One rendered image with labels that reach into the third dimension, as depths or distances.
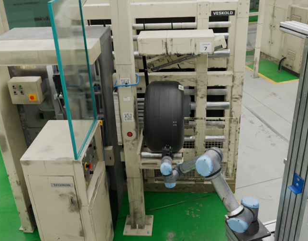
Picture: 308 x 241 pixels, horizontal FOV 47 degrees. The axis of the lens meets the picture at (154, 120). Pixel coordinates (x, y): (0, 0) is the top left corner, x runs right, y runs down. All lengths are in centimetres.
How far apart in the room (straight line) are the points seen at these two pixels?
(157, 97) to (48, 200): 106
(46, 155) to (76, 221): 53
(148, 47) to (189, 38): 34
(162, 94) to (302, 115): 109
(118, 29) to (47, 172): 109
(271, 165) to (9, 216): 298
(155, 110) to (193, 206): 147
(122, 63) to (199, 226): 177
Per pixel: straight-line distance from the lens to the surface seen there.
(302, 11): 708
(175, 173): 253
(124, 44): 263
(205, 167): 218
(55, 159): 234
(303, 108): 199
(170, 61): 304
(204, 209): 376
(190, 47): 287
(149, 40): 287
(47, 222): 269
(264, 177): 428
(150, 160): 292
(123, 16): 258
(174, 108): 262
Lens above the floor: 249
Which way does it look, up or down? 27 degrees down
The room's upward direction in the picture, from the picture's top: 3 degrees counter-clockwise
